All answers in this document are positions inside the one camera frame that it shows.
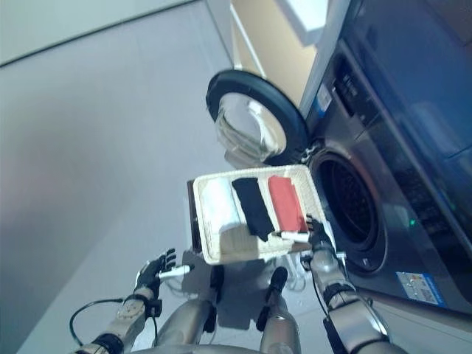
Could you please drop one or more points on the grey front-load washing machine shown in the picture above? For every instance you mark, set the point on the grey front-load washing machine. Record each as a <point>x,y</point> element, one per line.
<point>398,184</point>

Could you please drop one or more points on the dark stacked dryer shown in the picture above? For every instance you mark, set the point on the dark stacked dryer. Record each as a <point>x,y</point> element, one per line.
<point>424,55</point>

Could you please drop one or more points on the small blue washer sticker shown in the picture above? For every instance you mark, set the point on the small blue washer sticker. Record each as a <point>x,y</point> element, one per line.
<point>323,97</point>

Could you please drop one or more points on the silver right robot leg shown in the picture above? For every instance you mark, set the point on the silver right robot leg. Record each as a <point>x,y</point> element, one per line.
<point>278,324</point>

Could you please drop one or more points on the white cloth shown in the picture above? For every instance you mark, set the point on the white cloth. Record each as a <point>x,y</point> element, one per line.
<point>221,203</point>

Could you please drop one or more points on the round glass washer door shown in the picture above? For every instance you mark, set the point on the round glass washer door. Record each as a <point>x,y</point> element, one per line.
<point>254,118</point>

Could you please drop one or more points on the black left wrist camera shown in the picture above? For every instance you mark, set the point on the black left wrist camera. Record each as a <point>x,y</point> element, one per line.
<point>155,308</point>

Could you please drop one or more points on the silver left robot leg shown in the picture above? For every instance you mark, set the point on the silver left robot leg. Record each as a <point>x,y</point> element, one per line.
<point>184,324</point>

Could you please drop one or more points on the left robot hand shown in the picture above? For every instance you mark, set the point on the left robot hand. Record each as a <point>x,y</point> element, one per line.
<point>151,274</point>

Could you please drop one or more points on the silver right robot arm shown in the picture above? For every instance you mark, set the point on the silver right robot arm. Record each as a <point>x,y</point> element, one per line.
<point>332,267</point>

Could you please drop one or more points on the white wicker basket tray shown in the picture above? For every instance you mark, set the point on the white wicker basket tray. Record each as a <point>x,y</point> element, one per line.
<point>239,247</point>

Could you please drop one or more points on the silver robot leg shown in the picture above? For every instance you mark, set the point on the silver robot leg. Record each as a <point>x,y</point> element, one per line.
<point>184,324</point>
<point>278,324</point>

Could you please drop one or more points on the black cloth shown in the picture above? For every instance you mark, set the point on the black cloth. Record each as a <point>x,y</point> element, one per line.
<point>254,206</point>

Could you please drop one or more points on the large blue energy label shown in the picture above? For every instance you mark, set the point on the large blue energy label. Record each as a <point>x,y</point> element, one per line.
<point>420,289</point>

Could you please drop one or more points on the grey robot torso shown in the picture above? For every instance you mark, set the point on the grey robot torso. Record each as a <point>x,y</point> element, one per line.
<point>221,350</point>

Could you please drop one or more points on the red cloth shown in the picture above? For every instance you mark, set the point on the red cloth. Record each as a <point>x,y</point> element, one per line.
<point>287,203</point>

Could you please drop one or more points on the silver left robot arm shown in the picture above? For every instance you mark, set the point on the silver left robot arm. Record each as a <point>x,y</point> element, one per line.
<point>129,313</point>

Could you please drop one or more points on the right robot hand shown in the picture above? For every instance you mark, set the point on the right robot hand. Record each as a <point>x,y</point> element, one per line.
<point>321,239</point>

